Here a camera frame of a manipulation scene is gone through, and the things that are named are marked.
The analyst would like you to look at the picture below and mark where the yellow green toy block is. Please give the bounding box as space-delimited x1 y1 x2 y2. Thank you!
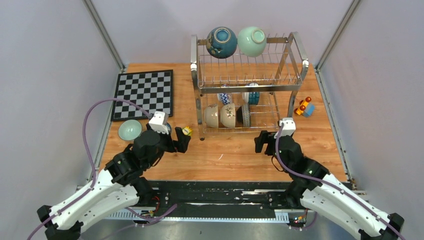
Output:
182 126 193 137

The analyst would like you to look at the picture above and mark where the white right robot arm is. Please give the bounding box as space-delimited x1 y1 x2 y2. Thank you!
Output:
254 130 405 240

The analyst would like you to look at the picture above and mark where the black white chessboard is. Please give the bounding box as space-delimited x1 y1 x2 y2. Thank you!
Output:
114 69 174 117

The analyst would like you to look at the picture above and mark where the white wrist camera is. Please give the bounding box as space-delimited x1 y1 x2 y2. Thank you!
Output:
278 117 296 137
148 111 169 135

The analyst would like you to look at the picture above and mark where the pale green striped bowl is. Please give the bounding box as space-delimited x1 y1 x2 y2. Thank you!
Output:
118 119 143 142

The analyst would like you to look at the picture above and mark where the aluminium right frame post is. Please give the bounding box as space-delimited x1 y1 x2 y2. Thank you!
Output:
315 0 363 72

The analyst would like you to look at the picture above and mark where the cream bowl green leaf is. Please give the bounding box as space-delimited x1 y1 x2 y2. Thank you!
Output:
220 103 236 128

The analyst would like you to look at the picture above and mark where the aluminium frame post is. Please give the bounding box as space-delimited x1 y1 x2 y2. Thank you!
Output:
82 0 126 73
315 0 363 72

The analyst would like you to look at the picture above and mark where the white blue floral bowl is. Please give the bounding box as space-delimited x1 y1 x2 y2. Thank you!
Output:
166 122 172 134

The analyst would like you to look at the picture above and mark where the mint green glazed bowl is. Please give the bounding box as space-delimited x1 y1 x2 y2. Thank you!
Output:
237 26 267 58

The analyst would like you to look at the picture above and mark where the dark blue glazed bowl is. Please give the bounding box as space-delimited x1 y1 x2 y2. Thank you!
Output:
205 26 238 59

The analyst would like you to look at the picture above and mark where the steel two-tier dish rack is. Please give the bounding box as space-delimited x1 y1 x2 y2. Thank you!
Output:
190 31 310 140

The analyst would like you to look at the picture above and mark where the dark patterned rim bowl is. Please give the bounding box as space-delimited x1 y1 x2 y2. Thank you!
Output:
236 103 252 128

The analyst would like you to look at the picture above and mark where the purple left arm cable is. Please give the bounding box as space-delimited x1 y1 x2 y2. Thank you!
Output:
26 98 178 240

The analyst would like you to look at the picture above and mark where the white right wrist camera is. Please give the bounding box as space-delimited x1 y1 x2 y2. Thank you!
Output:
278 117 296 137

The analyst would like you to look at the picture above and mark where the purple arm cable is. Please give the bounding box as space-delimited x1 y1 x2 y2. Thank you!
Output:
26 98 178 240
274 127 408 240

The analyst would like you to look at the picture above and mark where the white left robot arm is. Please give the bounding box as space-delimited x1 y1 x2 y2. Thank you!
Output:
37 127 191 240

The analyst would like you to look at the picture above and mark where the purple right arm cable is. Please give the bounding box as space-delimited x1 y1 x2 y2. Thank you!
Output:
274 127 408 240

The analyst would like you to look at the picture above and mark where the aluminium left frame post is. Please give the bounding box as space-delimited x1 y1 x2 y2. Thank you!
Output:
82 0 126 73

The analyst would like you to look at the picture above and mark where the plain cream bowl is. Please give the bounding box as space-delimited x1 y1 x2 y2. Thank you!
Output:
204 104 219 129

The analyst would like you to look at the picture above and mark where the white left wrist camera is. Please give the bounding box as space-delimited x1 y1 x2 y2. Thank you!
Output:
148 111 169 135

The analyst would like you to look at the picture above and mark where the teal white striped bowl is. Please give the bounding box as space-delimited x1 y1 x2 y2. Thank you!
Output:
242 91 260 106

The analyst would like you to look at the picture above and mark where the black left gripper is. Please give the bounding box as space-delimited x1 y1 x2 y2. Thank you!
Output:
145 122 191 169

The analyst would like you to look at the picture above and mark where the orange blue toy car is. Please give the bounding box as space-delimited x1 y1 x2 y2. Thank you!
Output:
293 96 316 118

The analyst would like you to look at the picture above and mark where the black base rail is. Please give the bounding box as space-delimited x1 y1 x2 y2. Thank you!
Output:
89 178 309 220

